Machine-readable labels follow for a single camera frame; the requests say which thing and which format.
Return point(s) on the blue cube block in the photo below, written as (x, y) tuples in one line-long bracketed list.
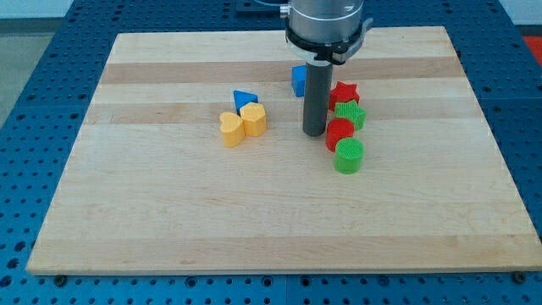
[(298, 80)]

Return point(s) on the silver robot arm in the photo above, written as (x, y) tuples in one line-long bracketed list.
[(323, 21)]

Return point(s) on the yellow pentagon block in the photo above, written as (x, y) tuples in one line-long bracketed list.
[(254, 119)]

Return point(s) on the yellow heart block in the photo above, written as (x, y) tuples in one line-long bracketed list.
[(231, 128)]

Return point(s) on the blue triangle block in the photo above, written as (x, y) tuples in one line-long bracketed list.
[(242, 98)]

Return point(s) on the red cylinder block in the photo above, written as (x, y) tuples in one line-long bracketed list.
[(337, 129)]

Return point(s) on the green cylinder block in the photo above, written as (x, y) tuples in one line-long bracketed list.
[(348, 155)]

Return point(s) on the wooden board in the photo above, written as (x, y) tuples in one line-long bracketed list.
[(150, 189)]

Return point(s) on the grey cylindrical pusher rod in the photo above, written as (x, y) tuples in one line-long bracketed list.
[(316, 99)]

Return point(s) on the green star block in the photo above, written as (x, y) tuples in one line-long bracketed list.
[(351, 111)]

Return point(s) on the red star block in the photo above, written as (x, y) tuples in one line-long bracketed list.
[(342, 93)]

